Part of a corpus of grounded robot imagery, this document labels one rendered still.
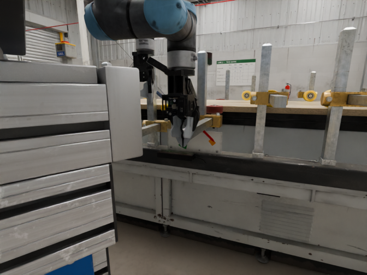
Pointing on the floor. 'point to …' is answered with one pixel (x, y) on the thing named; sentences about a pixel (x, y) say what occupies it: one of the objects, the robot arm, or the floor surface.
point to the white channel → (83, 32)
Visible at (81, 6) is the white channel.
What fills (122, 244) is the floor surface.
